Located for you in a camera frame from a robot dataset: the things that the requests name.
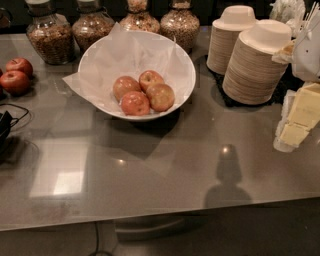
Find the black device with cable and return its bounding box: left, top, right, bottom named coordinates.
left=0, top=103, right=31, bottom=154

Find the lower red table apple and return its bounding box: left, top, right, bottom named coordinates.
left=0, top=70, right=31, bottom=96

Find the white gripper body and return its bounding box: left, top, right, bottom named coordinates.
left=291, top=13, right=320, bottom=82

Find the white paper liner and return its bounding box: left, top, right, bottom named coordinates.
left=62, top=22, right=191, bottom=117

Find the cereal jar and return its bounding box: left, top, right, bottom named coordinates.
left=120, top=0, right=160, bottom=34
left=25, top=0, right=75, bottom=65
left=72, top=0, right=115, bottom=52
left=160, top=0, right=200, bottom=53

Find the white bowl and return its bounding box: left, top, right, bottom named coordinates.
left=77, top=30, right=197, bottom=122

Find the bowl apple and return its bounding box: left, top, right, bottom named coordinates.
left=113, top=76, right=141, bottom=101
left=139, top=70, right=164, bottom=92
left=120, top=91, right=150, bottom=116
left=146, top=84, right=175, bottom=112

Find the upper red table apple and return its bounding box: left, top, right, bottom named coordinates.
left=6, top=57, right=33, bottom=78

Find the far left cereal jar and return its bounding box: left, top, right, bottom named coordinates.
left=25, top=0, right=75, bottom=65

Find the rear paper bowl stack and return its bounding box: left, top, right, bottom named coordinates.
left=207, top=5, right=257, bottom=75

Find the black mat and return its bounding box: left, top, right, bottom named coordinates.
left=208, top=66, right=304, bottom=108

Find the red table apple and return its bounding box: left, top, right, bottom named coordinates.
left=6, top=57, right=33, bottom=78
left=0, top=70, right=31, bottom=96

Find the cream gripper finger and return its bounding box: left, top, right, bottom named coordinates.
left=273, top=82, right=320, bottom=152
left=272, top=41, right=295, bottom=64

